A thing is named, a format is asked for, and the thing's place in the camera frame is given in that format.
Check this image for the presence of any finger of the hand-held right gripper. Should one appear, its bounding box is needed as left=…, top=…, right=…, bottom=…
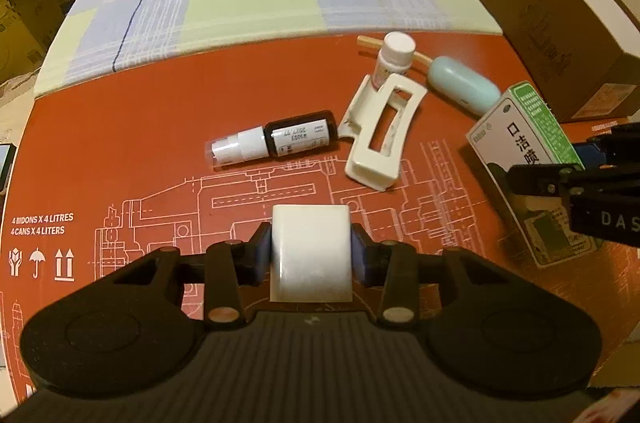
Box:
left=505, top=162, right=640, bottom=207
left=573, top=121, right=640, bottom=170

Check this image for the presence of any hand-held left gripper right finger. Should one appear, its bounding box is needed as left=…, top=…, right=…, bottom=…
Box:
left=350, top=222, right=522, bottom=332

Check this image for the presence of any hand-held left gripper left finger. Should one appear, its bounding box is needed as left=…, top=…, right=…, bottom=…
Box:
left=92, top=222, right=274, bottom=332

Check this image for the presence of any white square charger plug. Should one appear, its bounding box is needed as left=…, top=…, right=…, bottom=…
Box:
left=269, top=204, right=354, bottom=305

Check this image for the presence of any green and white carton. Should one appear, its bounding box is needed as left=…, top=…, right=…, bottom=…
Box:
left=465, top=81, right=607, bottom=270

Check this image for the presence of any dark spray bottle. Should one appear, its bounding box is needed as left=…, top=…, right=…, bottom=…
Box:
left=205, top=110, right=342, bottom=172

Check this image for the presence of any mint handheld fan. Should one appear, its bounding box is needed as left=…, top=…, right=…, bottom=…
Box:
left=426, top=55, right=503, bottom=118

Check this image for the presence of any dark brown storage box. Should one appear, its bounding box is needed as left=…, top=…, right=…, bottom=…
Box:
left=440, top=0, right=640, bottom=124

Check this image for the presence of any white capped pill bottle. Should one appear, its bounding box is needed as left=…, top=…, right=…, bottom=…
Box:
left=368, top=31, right=417, bottom=98

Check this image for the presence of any cream hair claw clip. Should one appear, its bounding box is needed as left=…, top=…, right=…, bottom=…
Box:
left=337, top=72, right=429, bottom=194

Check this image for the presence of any red printed mat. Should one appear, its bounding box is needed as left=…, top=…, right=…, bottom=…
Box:
left=0, top=30, right=640, bottom=410

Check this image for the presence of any floral bedsheet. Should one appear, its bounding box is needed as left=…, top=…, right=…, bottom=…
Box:
left=575, top=384, right=640, bottom=423

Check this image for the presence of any checked pastel cloth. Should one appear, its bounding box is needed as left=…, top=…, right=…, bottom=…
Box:
left=32, top=0, right=504, bottom=100

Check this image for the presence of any brown cardboard box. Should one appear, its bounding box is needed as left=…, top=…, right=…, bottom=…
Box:
left=0, top=0, right=67, bottom=84

